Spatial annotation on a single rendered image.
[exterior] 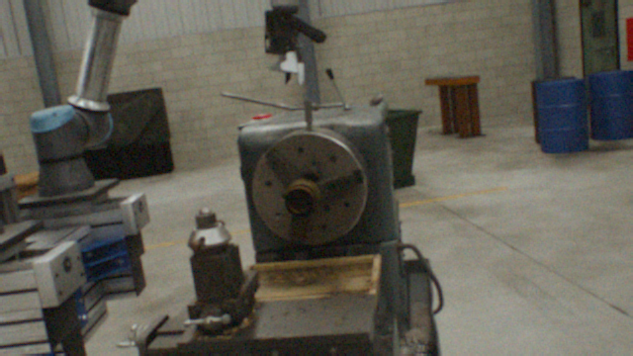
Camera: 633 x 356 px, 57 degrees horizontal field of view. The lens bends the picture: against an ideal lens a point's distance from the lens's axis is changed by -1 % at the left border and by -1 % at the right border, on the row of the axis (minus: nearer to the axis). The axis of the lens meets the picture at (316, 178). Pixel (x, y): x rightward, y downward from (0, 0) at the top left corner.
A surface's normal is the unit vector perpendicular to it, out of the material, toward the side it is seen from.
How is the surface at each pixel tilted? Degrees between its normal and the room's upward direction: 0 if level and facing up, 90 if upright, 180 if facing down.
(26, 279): 90
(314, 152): 90
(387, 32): 90
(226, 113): 90
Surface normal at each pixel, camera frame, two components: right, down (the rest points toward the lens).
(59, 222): 0.00, 0.18
